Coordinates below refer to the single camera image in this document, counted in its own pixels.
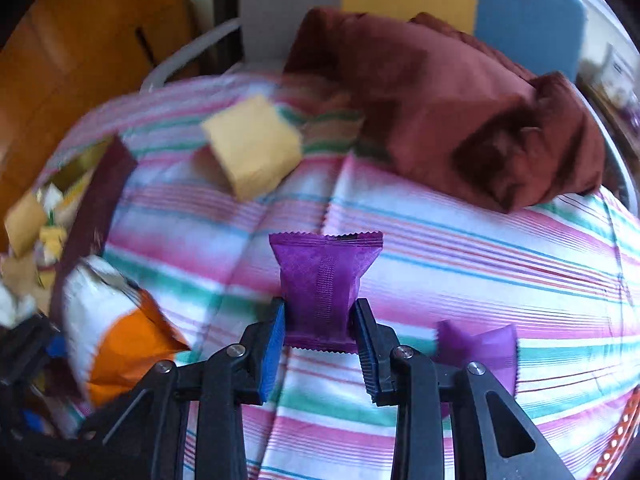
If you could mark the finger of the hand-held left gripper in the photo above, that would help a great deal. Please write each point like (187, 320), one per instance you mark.
(52, 349)

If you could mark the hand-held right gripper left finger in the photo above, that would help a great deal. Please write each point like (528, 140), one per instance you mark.
(272, 345)

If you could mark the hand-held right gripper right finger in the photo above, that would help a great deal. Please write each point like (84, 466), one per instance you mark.
(367, 355)

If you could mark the white tissue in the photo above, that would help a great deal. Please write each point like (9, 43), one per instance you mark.
(15, 305)

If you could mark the orange silver snack packet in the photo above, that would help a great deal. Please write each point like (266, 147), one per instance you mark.
(125, 350)

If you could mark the purple snack packet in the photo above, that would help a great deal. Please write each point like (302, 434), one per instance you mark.
(322, 280)
(480, 347)

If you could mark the dark red box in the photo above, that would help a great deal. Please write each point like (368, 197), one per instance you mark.
(95, 210)

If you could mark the striped tablecloth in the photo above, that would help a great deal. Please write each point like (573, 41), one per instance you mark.
(475, 260)

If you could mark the small yellow sponge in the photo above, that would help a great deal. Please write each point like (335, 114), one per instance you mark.
(250, 150)

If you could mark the dark red cloth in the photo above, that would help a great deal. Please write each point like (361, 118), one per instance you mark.
(450, 110)

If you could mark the orange plastic clip strip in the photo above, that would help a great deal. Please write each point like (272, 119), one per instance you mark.
(620, 435)

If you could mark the wooden cabinet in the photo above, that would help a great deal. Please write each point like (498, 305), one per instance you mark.
(75, 60)

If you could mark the wooden side desk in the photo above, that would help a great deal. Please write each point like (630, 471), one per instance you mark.
(627, 120)

